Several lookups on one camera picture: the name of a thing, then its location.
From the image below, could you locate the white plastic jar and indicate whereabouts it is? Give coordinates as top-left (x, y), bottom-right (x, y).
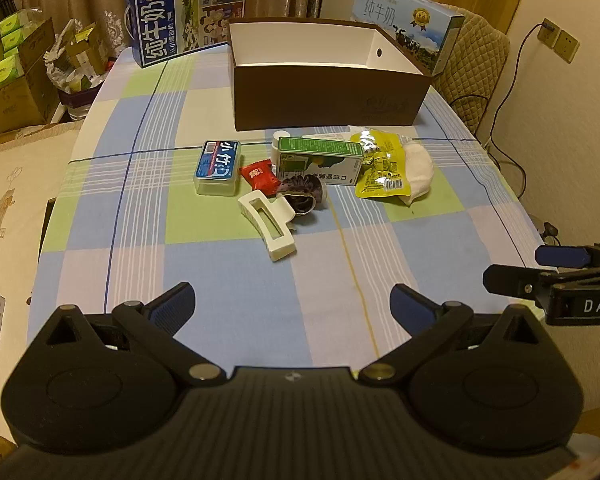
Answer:
top-left (272, 131), bottom-right (293, 160)

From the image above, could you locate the blue label plastic box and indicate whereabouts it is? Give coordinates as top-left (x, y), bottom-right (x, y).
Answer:
top-left (193, 140), bottom-right (243, 197)

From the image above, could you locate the stack of green packets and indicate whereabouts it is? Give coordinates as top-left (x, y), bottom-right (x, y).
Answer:
top-left (0, 10), bottom-right (26, 98)

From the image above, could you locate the quilted beige chair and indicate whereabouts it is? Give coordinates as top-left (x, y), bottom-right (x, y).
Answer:
top-left (432, 7), bottom-right (511, 133)

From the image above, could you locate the purple velvet scrunchie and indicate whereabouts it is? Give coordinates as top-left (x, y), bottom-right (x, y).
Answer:
top-left (276, 174), bottom-right (329, 216)

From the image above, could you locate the checkered tablecloth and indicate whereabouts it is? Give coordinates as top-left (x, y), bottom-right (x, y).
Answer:
top-left (27, 42), bottom-right (548, 370)

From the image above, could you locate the wall socket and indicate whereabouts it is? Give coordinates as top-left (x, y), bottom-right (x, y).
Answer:
top-left (537, 19), bottom-right (580, 63)

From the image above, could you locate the black power cable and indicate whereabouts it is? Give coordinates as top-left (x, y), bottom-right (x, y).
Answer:
top-left (480, 20), bottom-right (552, 196)

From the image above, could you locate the white and green carton box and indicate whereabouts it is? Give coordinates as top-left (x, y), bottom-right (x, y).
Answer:
top-left (290, 129), bottom-right (356, 141)

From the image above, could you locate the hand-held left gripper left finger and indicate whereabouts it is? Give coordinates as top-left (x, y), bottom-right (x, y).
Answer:
top-left (42, 282), bottom-right (227, 387)

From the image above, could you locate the dark blue milk carton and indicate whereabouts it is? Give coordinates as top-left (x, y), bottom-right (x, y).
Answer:
top-left (124, 0), bottom-right (249, 69)

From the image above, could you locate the yellow snack packet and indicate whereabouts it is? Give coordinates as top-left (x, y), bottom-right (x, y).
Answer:
top-left (348, 126), bottom-right (412, 198)

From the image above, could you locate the brown cardboard box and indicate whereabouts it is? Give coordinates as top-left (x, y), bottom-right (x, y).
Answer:
top-left (228, 17), bottom-right (433, 132)

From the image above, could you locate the large cardboard box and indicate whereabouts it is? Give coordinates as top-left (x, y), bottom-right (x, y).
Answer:
top-left (0, 17), bottom-right (61, 136)

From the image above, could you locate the white hair claw clip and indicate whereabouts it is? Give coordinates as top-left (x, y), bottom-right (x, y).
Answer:
top-left (238, 189), bottom-right (297, 262)

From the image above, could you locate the white cloth pouch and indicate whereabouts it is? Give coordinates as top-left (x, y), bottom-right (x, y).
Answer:
top-left (397, 140), bottom-right (436, 206)

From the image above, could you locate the light blue milk carton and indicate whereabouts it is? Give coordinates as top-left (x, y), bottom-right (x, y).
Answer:
top-left (352, 0), bottom-right (465, 77)

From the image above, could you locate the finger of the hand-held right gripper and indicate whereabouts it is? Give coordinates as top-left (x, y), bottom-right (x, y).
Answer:
top-left (535, 244), bottom-right (593, 269)
top-left (482, 264), bottom-right (557, 307)

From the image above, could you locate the white plastic trash bag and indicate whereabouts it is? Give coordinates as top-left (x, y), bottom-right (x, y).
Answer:
top-left (44, 19), bottom-right (111, 96)

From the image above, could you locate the red candy packet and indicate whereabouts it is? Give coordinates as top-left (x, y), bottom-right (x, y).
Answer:
top-left (240, 159), bottom-right (280, 196)

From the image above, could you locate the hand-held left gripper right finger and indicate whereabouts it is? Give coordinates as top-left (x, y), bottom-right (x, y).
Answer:
top-left (357, 284), bottom-right (543, 387)

